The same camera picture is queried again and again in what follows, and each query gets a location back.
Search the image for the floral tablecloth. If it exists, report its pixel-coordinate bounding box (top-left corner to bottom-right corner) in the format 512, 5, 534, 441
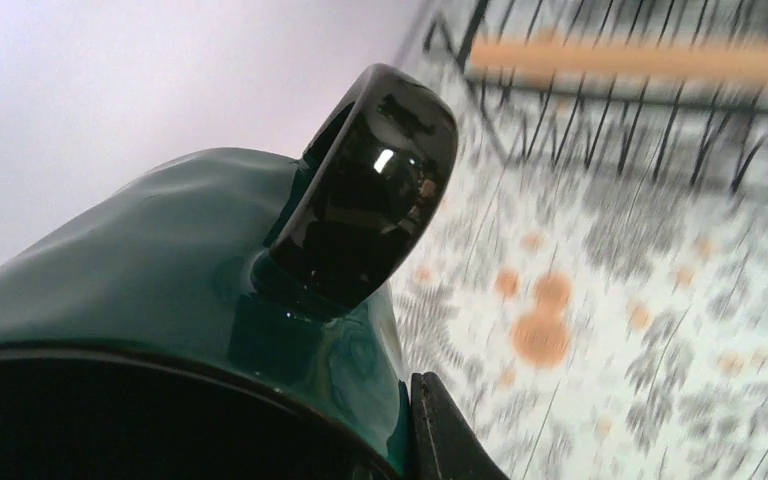
394, 35, 768, 479

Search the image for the black wire dish rack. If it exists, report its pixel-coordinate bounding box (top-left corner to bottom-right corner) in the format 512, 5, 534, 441
423, 1, 768, 196

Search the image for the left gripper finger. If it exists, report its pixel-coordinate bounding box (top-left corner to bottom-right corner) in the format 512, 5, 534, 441
410, 372, 508, 480

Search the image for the dark green mug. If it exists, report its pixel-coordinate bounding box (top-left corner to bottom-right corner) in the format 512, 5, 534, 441
0, 64, 458, 479

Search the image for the left wooden rack handle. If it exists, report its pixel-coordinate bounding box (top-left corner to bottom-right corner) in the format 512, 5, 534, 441
469, 38, 768, 86

